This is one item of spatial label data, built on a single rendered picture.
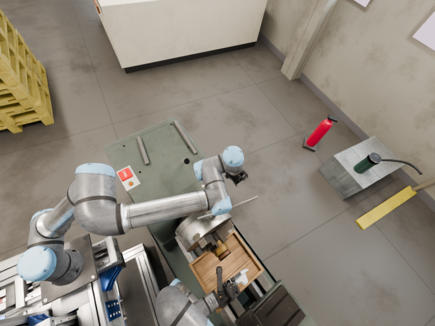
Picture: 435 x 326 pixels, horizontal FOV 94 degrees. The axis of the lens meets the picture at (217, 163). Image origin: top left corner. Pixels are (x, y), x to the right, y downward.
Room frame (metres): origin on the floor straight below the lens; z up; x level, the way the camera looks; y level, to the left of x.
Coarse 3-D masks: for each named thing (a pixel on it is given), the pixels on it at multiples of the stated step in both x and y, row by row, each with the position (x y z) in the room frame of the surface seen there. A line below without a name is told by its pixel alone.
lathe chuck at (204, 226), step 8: (200, 216) 0.28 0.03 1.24; (216, 216) 0.30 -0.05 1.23; (224, 216) 0.32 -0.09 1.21; (192, 224) 0.24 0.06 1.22; (200, 224) 0.24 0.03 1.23; (208, 224) 0.25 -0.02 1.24; (216, 224) 0.26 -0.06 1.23; (184, 232) 0.20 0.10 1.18; (192, 232) 0.20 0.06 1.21; (200, 232) 0.21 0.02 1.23; (208, 232) 0.22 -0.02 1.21; (184, 240) 0.17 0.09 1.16; (192, 240) 0.17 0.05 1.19; (184, 248) 0.14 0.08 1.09; (192, 248) 0.15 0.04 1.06
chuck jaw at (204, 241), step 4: (196, 236) 0.19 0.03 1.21; (200, 236) 0.19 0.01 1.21; (204, 236) 0.20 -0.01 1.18; (208, 236) 0.21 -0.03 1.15; (212, 236) 0.22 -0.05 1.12; (196, 240) 0.17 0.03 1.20; (200, 240) 0.18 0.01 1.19; (204, 240) 0.18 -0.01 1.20; (208, 240) 0.19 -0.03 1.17; (212, 240) 0.20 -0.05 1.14; (200, 244) 0.16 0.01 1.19; (204, 244) 0.16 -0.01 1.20; (208, 244) 0.17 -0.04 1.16; (212, 244) 0.17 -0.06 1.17; (216, 244) 0.18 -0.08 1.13; (208, 248) 0.15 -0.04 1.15; (212, 248) 0.16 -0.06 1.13
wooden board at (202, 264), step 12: (228, 240) 0.26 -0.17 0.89; (240, 240) 0.27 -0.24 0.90; (204, 252) 0.16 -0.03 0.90; (240, 252) 0.20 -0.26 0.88; (192, 264) 0.08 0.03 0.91; (204, 264) 0.10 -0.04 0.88; (228, 264) 0.12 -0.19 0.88; (240, 264) 0.13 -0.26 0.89; (252, 264) 0.15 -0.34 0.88; (204, 276) 0.03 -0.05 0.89; (216, 276) 0.04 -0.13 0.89; (228, 276) 0.06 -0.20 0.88; (252, 276) 0.08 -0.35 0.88; (204, 288) -0.03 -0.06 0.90; (216, 288) -0.02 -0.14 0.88; (240, 288) 0.00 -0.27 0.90
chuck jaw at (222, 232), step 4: (224, 224) 0.30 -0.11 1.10; (228, 224) 0.30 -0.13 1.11; (232, 224) 0.31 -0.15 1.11; (220, 228) 0.27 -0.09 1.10; (224, 228) 0.28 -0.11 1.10; (228, 228) 0.28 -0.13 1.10; (216, 232) 0.25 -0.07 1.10; (220, 232) 0.25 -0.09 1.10; (224, 232) 0.26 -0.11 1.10; (228, 232) 0.26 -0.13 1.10; (220, 236) 0.23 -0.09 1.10; (224, 236) 0.24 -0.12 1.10; (224, 240) 0.22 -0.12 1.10
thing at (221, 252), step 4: (220, 240) 0.21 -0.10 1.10; (220, 244) 0.19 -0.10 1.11; (224, 244) 0.19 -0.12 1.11; (216, 248) 0.16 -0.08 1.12; (220, 248) 0.17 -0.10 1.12; (224, 248) 0.17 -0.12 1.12; (212, 252) 0.15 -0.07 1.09; (216, 252) 0.15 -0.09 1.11; (220, 252) 0.15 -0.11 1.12; (224, 252) 0.15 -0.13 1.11; (228, 252) 0.16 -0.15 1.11; (216, 256) 0.13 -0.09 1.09; (220, 256) 0.13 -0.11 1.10; (224, 256) 0.13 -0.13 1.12; (220, 260) 0.11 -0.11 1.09
